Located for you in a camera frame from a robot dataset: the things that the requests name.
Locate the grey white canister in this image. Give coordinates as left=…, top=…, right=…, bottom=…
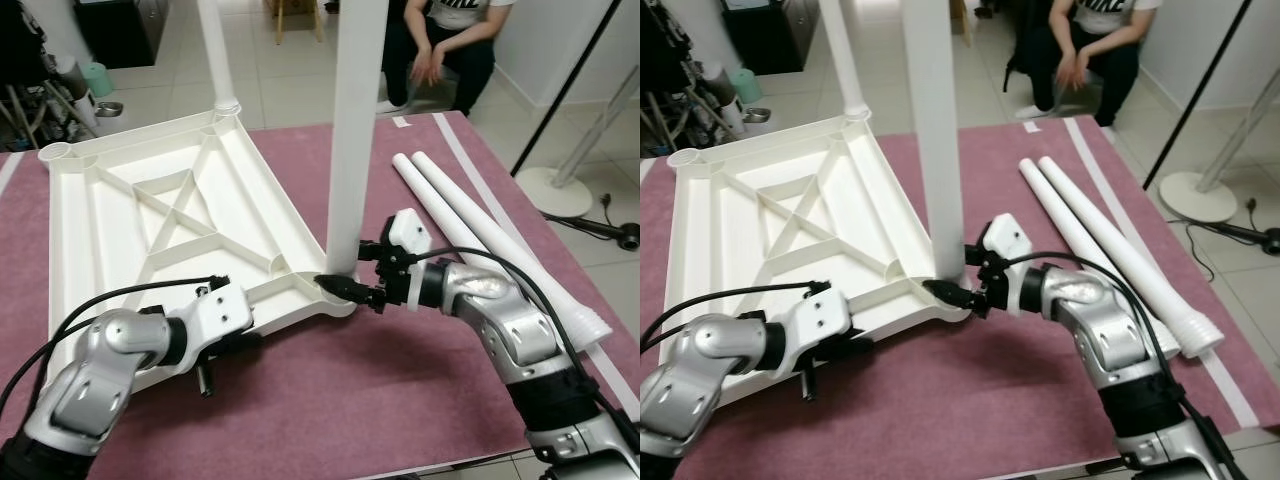
left=55, top=55, right=99, bottom=136
left=700, top=60, right=746, bottom=136

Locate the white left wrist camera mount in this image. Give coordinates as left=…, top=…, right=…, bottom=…
left=785, top=288, right=856, bottom=353
left=180, top=282, right=256, bottom=351

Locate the white standing fan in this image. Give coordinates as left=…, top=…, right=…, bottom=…
left=515, top=65, right=641, bottom=219
left=1158, top=70, right=1280, bottom=225

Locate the black slanted pole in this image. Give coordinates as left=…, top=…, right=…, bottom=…
left=510, top=0, right=621, bottom=176
left=1143, top=0, right=1256, bottom=191

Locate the pink table cloth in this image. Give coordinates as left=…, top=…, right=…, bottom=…
left=0, top=112, right=641, bottom=480
left=640, top=118, right=1263, bottom=480

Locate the black cabinet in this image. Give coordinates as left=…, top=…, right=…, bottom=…
left=75, top=0, right=169, bottom=69
left=722, top=0, right=821, bottom=73

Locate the black hair dryer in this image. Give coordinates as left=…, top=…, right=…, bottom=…
left=545, top=195, right=641, bottom=251
left=1190, top=195, right=1280, bottom=256

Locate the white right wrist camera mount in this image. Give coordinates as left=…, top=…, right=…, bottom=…
left=383, top=208, right=433, bottom=306
left=975, top=213, right=1036, bottom=313

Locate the white plastic table top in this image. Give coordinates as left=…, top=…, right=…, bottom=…
left=665, top=115, right=971, bottom=406
left=38, top=110, right=359, bottom=396

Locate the grey low stool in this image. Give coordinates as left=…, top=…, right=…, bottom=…
left=410, top=70, right=461, bottom=106
left=1060, top=75, right=1106, bottom=106

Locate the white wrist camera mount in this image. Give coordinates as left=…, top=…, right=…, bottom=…
left=383, top=208, right=433, bottom=306
left=975, top=213, right=1036, bottom=313
left=785, top=288, right=856, bottom=353
left=180, top=282, right=256, bottom=351

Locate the seated person in white shirt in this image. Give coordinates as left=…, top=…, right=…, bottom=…
left=1005, top=0, right=1166, bottom=126
left=380, top=0, right=516, bottom=116

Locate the clothes rack with dark clothes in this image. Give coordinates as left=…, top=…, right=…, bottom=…
left=640, top=0, right=746, bottom=159
left=0, top=0, right=101, bottom=151

